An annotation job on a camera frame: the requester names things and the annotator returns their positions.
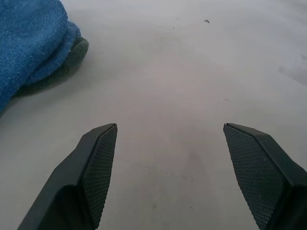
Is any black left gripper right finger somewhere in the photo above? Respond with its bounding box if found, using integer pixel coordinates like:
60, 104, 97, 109
223, 123, 307, 230

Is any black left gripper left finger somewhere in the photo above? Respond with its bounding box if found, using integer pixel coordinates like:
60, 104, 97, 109
18, 123, 118, 230

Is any blue cloth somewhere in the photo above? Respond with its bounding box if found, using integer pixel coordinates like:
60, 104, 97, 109
0, 0, 82, 113

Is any dark grey sock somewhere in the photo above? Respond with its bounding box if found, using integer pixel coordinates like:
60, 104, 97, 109
14, 35, 90, 96

